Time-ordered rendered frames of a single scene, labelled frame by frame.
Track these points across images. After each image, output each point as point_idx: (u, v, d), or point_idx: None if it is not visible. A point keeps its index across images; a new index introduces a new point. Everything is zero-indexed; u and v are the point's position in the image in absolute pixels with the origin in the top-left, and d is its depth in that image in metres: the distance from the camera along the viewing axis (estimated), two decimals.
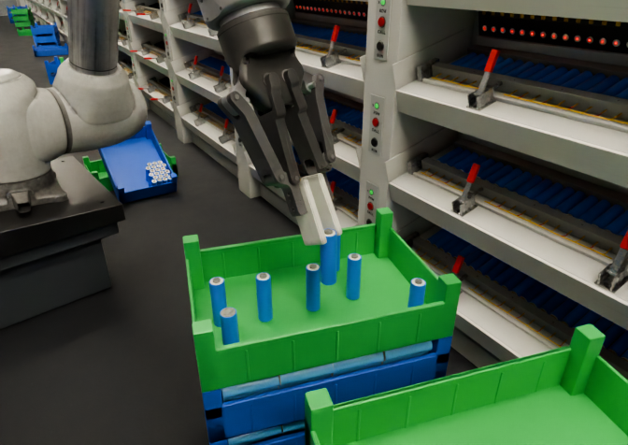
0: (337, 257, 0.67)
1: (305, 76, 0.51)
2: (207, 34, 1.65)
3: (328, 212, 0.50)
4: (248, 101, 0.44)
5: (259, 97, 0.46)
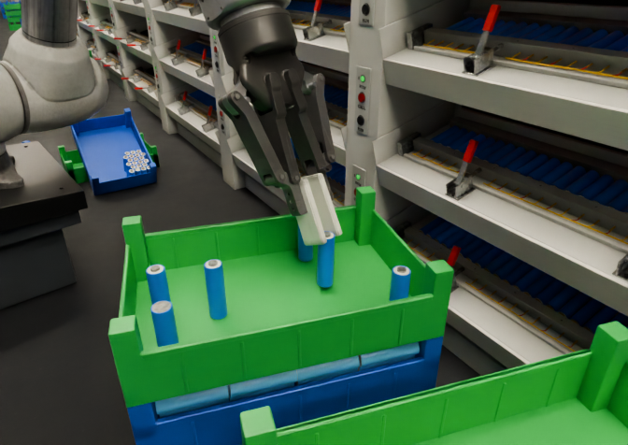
0: None
1: (306, 76, 0.51)
2: (189, 14, 1.55)
3: (328, 212, 0.50)
4: (249, 101, 0.44)
5: (260, 97, 0.46)
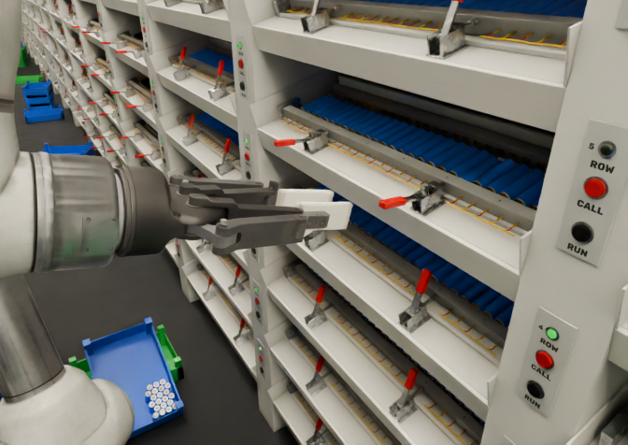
0: None
1: (174, 188, 0.46)
2: None
3: (314, 194, 0.51)
4: (225, 220, 0.39)
5: (216, 214, 0.41)
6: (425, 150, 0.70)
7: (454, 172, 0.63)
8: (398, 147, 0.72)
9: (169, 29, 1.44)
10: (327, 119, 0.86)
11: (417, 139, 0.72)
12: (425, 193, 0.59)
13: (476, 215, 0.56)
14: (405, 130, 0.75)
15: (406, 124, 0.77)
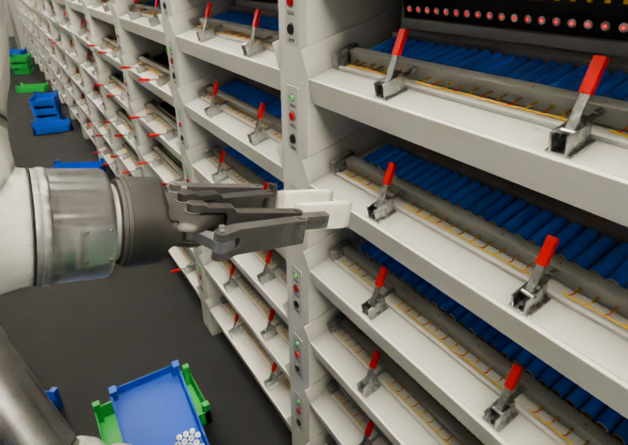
0: None
1: (173, 194, 0.46)
2: (254, 273, 1.28)
3: (313, 194, 0.51)
4: (223, 225, 0.39)
5: (214, 221, 0.41)
6: (520, 224, 0.64)
7: (563, 256, 0.57)
8: (488, 217, 0.66)
9: (198, 60, 1.38)
10: (396, 175, 0.80)
11: (508, 209, 0.66)
12: (535, 292, 0.54)
13: (605, 314, 0.51)
14: (491, 195, 0.69)
15: (491, 188, 0.72)
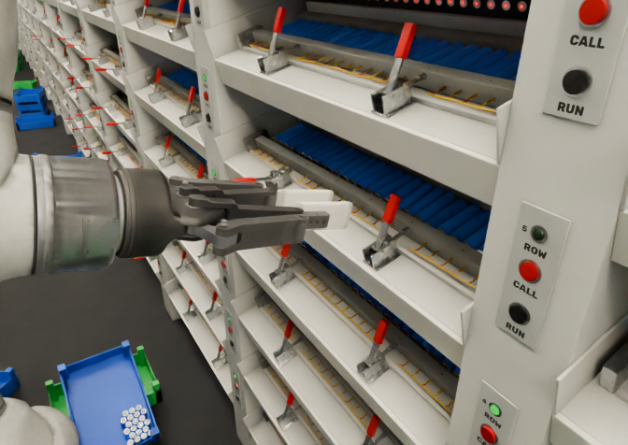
0: None
1: (174, 189, 0.45)
2: (197, 254, 1.32)
3: (314, 194, 0.51)
4: (226, 220, 0.39)
5: (216, 215, 0.41)
6: (392, 191, 0.68)
7: (419, 217, 0.62)
8: (366, 185, 0.71)
9: (146, 49, 1.42)
10: (299, 150, 0.84)
11: (385, 178, 0.70)
12: (383, 248, 0.58)
13: (440, 265, 0.55)
14: (374, 166, 0.74)
15: (377, 160, 0.76)
